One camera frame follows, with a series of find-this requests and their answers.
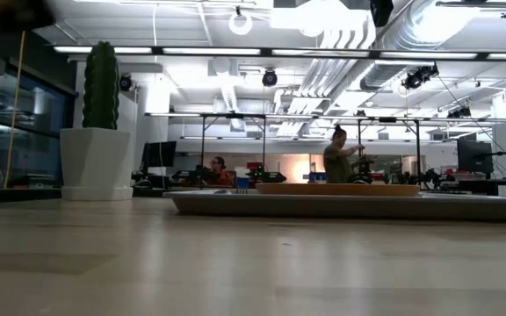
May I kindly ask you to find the black background workstation frame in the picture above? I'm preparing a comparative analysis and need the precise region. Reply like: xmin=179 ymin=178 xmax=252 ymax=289
xmin=199 ymin=112 xmax=422 ymax=190

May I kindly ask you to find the dark glass cabinet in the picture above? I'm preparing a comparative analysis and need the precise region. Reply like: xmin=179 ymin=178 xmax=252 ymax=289
xmin=0 ymin=25 xmax=79 ymax=190

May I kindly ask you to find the black background robot equipment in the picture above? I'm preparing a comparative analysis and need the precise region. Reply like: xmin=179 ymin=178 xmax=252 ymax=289
xmin=247 ymin=162 xmax=287 ymax=184

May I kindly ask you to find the orange plate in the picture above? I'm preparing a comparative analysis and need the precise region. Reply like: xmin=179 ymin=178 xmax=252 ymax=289
xmin=255 ymin=182 xmax=422 ymax=198

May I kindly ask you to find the grey plastic tray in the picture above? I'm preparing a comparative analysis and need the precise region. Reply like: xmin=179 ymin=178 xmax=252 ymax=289
xmin=163 ymin=189 xmax=506 ymax=221

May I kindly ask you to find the person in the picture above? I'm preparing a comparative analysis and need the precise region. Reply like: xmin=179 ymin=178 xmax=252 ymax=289
xmin=322 ymin=125 xmax=366 ymax=184
xmin=207 ymin=156 xmax=236 ymax=188

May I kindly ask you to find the silver ventilation duct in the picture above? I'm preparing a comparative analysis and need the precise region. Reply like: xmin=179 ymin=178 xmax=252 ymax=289
xmin=360 ymin=0 xmax=456 ymax=92

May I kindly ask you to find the yellow extension cable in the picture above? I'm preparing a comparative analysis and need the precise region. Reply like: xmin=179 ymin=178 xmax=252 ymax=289
xmin=0 ymin=25 xmax=28 ymax=190

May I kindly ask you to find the white ring lamp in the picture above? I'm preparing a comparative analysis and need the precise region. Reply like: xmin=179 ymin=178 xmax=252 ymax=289
xmin=228 ymin=11 xmax=254 ymax=37

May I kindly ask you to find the green cactus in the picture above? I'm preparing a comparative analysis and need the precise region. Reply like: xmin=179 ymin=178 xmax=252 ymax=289
xmin=82 ymin=40 xmax=121 ymax=131

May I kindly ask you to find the black spotlight cluster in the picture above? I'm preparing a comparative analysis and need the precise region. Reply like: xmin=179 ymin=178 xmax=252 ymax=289
xmin=401 ymin=64 xmax=440 ymax=91

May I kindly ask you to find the overhead light bar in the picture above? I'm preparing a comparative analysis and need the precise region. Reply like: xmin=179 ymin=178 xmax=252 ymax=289
xmin=53 ymin=45 xmax=506 ymax=62

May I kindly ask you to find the black computer monitor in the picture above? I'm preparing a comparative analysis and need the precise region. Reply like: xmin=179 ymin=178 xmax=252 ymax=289
xmin=141 ymin=140 xmax=178 ymax=169
xmin=457 ymin=139 xmax=494 ymax=175

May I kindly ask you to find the white plant pot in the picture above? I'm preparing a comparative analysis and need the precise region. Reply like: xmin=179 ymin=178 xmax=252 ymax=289
xmin=59 ymin=127 xmax=134 ymax=202

